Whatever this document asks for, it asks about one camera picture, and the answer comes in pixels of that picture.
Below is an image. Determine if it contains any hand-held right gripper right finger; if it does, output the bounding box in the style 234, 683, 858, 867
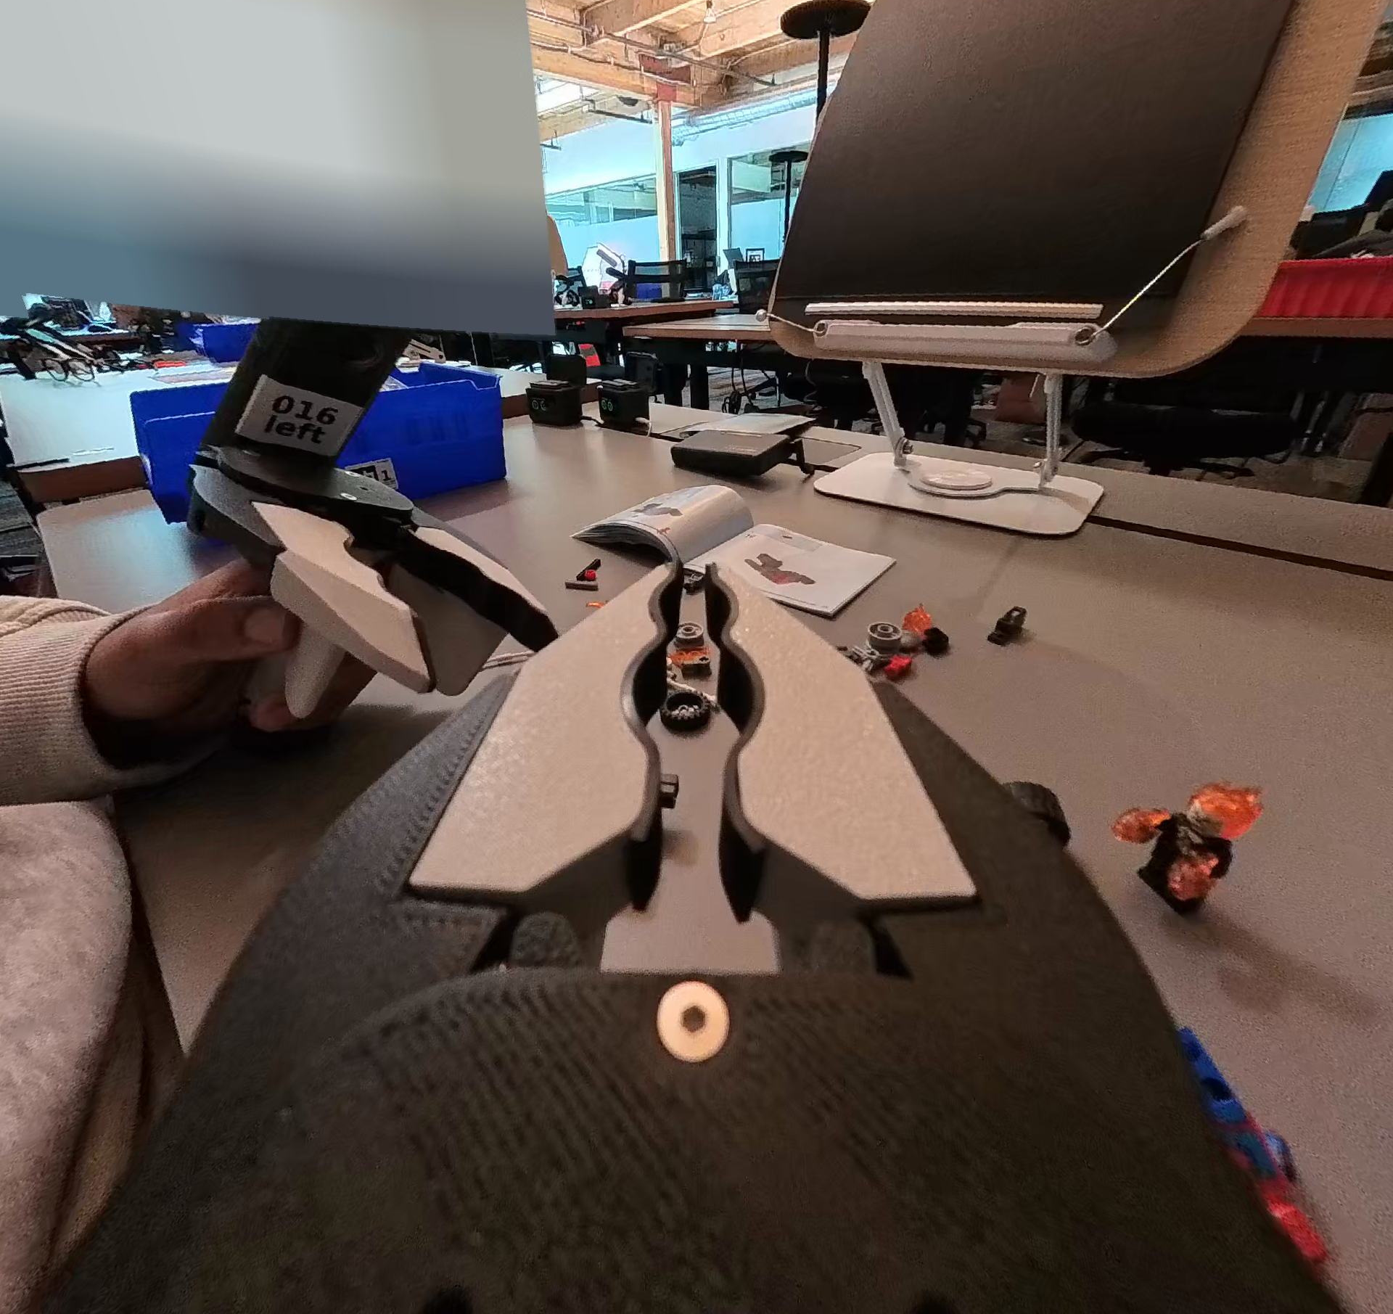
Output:
703, 561, 977, 923

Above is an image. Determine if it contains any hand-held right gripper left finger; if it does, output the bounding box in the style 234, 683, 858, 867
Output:
408, 561, 687, 915

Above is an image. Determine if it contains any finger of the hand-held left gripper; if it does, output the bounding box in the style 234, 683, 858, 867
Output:
376, 523, 561, 697
252, 501, 439, 697

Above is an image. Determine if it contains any grey wheel lego cluster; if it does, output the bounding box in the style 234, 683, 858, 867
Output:
838, 603, 952, 683

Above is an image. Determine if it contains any flat lego instruction sheet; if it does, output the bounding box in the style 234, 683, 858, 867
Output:
686, 523, 896, 618

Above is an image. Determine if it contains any flame lego minifigure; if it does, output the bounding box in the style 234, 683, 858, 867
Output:
1112, 782, 1265, 914

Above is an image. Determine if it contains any blue and red lego build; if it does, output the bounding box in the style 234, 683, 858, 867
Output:
1178, 1028, 1331, 1269

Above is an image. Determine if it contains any person's left hand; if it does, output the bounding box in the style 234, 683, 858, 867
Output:
85, 558, 377, 737

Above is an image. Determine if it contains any small blue plastic bin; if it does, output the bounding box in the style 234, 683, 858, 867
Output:
174, 322, 264, 364

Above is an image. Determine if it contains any large blue plastic bin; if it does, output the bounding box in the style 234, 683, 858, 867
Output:
131, 366, 509, 524

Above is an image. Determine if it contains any black power adapter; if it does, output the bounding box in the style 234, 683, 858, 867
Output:
671, 428, 792, 479

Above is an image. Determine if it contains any white paper sheet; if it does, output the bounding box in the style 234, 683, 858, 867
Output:
680, 412, 817, 441

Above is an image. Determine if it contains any black office chair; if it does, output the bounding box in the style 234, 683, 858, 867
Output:
1086, 398, 1299, 480

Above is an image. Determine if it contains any person's grey sweater torso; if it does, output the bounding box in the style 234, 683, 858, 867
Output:
0, 792, 189, 1314

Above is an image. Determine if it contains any tall black floor lamp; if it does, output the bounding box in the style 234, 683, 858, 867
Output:
779, 0, 874, 132

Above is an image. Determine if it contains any red plastic bin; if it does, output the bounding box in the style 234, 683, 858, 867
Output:
1267, 257, 1393, 320

